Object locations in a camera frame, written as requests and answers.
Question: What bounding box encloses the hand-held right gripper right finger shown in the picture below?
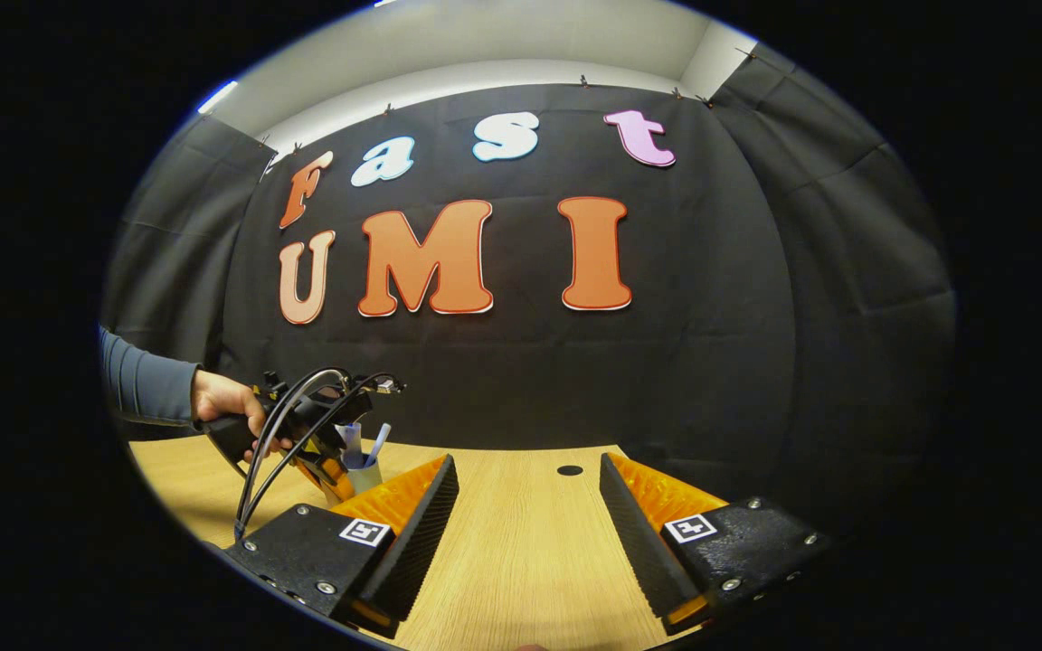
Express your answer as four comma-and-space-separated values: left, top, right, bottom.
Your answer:
599, 452, 835, 636

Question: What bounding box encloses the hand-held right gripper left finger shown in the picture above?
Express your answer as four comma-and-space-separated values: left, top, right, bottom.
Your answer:
227, 454, 461, 639

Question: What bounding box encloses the light blue cup wooden handle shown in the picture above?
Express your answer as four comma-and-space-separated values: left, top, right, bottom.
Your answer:
340, 450, 385, 496

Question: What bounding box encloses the wooden desktop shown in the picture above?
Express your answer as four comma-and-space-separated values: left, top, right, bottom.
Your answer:
128, 438, 732, 651

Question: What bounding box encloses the black backdrop cloth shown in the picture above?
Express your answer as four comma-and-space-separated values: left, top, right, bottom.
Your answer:
218, 83, 799, 453

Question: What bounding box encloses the dark grey side curtain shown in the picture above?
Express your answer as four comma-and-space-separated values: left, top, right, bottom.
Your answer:
100, 113, 278, 441
711, 41, 959, 536

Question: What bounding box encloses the black cable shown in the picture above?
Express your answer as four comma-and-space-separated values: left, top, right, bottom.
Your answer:
241, 372, 406, 534
233, 366, 350, 540

